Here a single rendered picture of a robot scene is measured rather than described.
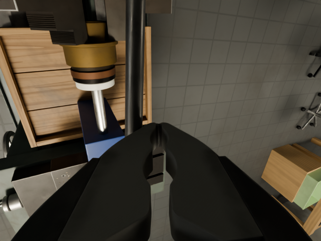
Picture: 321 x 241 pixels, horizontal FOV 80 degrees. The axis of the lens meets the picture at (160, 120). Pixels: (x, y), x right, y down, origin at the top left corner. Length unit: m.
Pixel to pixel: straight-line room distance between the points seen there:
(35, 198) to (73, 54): 0.46
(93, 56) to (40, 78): 0.28
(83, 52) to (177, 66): 1.41
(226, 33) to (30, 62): 1.63
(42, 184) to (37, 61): 0.32
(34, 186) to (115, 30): 0.47
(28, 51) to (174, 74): 1.30
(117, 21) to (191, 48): 1.42
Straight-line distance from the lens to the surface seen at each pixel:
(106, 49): 0.33
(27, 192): 0.66
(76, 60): 0.34
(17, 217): 0.80
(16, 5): 0.25
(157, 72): 1.63
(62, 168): 0.55
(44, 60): 0.57
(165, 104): 1.76
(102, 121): 0.40
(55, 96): 0.60
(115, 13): 0.34
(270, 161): 3.50
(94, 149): 0.41
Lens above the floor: 1.44
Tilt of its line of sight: 53 degrees down
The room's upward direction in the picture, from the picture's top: 138 degrees clockwise
